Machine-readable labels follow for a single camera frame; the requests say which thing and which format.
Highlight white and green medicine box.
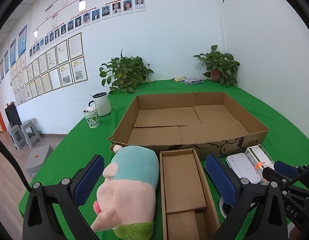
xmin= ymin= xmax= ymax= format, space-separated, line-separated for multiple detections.
xmin=244 ymin=145 xmax=276 ymax=170

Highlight wall of framed certificates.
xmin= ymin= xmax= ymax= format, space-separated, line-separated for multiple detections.
xmin=0 ymin=32 xmax=88 ymax=105

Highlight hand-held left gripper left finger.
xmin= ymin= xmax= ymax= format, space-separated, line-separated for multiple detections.
xmin=22 ymin=154 xmax=105 ymax=240

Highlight white electric kettle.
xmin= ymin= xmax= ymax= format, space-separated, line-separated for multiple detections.
xmin=89 ymin=92 xmax=112 ymax=117

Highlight row of portrait photos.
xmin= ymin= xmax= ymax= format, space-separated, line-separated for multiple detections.
xmin=29 ymin=0 xmax=145 ymax=57

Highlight black cabinet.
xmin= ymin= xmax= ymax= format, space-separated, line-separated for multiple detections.
xmin=5 ymin=103 xmax=20 ymax=128

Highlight white wall chart cards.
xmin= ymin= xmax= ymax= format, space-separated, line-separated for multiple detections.
xmin=33 ymin=0 xmax=128 ymax=43

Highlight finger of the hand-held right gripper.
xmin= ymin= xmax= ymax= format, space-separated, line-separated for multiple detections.
xmin=274 ymin=161 xmax=309 ymax=180
xmin=261 ymin=166 xmax=291 ymax=187

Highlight narrow cardboard box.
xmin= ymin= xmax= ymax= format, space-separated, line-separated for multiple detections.
xmin=159 ymin=148 xmax=221 ymax=240

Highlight large shallow cardboard box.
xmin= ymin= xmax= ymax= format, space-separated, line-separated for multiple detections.
xmin=107 ymin=92 xmax=269 ymax=161

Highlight patterned tissue pack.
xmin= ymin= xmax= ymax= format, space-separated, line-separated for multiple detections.
xmin=181 ymin=77 xmax=204 ymax=85

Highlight white plastic device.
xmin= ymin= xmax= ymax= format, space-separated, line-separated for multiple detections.
xmin=226 ymin=152 xmax=262 ymax=184

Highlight leaf-print white cup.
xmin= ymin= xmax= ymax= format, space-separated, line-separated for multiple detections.
xmin=84 ymin=106 xmax=100 ymax=129

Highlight white handheld fan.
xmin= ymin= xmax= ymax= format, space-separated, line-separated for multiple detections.
xmin=219 ymin=196 xmax=235 ymax=219

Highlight pink and teal plush toy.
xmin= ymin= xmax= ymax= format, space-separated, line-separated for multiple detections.
xmin=90 ymin=144 xmax=160 ymax=239

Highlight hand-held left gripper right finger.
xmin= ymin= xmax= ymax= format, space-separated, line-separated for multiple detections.
xmin=205 ymin=154 xmax=288 ymax=240

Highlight large leafy potted plant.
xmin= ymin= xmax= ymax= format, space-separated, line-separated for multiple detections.
xmin=99 ymin=49 xmax=154 ymax=95

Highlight plant in terracotta pot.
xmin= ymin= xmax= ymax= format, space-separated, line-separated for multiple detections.
xmin=193 ymin=45 xmax=240 ymax=87

